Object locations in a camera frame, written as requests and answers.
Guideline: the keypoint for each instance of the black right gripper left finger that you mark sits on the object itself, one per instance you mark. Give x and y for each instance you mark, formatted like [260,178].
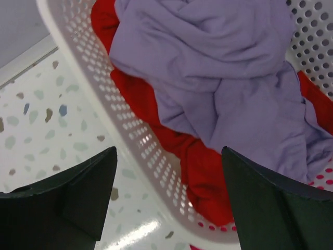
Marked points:
[64,211]

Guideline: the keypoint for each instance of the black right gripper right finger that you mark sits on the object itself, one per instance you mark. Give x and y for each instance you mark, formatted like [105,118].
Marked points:
[272,211]

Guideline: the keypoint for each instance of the purple t shirt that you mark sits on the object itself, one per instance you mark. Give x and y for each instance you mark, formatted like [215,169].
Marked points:
[219,73]

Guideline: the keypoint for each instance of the red t shirt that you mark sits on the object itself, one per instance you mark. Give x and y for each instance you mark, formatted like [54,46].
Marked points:
[201,168]

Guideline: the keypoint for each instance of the white perforated plastic basket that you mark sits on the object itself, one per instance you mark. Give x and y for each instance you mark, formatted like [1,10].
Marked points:
[70,26]

